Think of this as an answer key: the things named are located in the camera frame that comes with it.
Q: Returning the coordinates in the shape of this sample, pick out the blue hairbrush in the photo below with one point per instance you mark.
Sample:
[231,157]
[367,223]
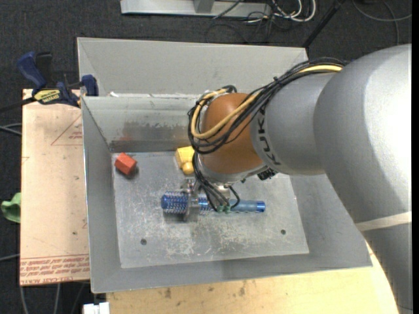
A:
[173,202]

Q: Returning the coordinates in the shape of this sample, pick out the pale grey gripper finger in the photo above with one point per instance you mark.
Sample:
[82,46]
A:
[192,210]
[189,187]

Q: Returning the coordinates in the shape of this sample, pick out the grey metal bin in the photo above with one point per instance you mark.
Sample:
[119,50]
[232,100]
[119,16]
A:
[209,240]

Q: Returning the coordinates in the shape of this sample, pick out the brown cardboard board, red print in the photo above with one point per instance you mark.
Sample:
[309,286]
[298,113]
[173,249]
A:
[52,191]

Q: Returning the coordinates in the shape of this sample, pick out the red block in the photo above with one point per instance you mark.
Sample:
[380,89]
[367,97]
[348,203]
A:
[125,164]

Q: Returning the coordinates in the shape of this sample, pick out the yellow toy block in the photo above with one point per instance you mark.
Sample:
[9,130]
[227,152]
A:
[184,158]

